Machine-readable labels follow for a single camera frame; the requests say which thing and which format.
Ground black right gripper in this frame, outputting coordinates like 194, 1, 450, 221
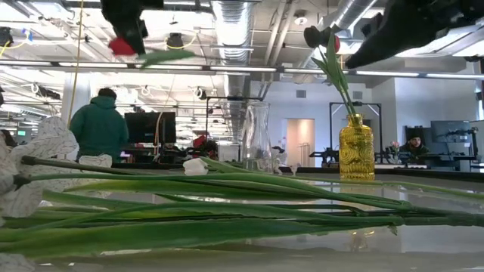
346, 0, 461, 70

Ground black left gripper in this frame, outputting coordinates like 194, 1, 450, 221
100, 0, 166, 55

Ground white artificial tulip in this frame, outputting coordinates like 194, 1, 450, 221
182, 156, 249, 177

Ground yellow patterned glass vase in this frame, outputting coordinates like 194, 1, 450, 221
338, 113, 376, 181

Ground clear glass vase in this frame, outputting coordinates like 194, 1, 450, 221
241, 100, 274, 173

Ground black ceiling fixture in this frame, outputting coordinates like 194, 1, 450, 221
166, 32, 185, 51

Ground black computer monitor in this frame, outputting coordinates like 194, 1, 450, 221
124, 111, 178, 145

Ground person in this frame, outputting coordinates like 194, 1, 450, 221
69, 87, 130, 164
399, 129, 431, 156

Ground grey computer monitor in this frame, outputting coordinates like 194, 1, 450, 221
430, 119, 474, 156

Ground pale doorway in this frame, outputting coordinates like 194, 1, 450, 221
285, 118, 316, 168

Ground dark background desk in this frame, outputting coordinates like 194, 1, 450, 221
422, 153, 479, 172

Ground white blossom spray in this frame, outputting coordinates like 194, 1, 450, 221
271, 146, 300, 176

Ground thin green flower stem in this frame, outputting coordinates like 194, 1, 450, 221
287, 174, 484, 200

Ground long green leafy flower stem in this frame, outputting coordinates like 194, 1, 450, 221
0, 199, 484, 261

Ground yellow hanging cable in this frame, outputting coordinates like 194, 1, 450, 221
67, 0, 85, 128

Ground silver ceiling air duct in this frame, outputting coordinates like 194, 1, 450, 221
210, 0, 255, 141

